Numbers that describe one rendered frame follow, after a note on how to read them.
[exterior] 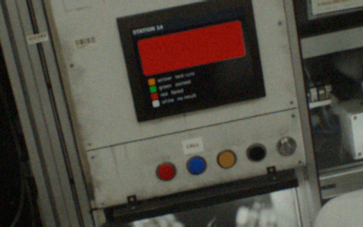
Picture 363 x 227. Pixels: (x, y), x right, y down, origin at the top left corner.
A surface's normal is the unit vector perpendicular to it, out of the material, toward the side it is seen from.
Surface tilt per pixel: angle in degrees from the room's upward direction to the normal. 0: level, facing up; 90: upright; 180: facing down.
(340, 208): 34
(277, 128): 90
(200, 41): 90
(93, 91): 90
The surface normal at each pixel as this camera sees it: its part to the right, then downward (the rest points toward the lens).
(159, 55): 0.11, 0.27
